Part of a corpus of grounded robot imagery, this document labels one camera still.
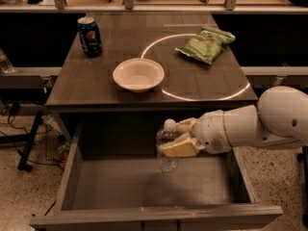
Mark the white paper bowl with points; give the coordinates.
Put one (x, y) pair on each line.
(138, 75)

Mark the open grey top drawer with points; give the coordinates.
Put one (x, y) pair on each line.
(112, 182)

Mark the green chip bag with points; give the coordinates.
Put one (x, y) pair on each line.
(207, 45)

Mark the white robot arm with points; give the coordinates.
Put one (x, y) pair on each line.
(278, 121)

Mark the grey wooden cabinet counter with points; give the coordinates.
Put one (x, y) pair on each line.
(86, 85)

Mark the clear plastic water bottle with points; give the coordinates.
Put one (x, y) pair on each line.
(165, 136)

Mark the black stand leg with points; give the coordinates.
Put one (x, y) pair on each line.
(28, 139)

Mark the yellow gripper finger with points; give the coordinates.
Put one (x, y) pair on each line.
(186, 125)
(183, 146)

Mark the metal railing frame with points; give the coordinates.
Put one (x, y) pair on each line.
(144, 0)

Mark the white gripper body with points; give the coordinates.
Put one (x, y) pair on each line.
(210, 133)

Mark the blue soda can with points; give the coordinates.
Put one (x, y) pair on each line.
(89, 36)

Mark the black stand at right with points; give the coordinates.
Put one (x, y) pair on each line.
(302, 158)

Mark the wire mesh basket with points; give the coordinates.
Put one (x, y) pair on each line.
(51, 144)

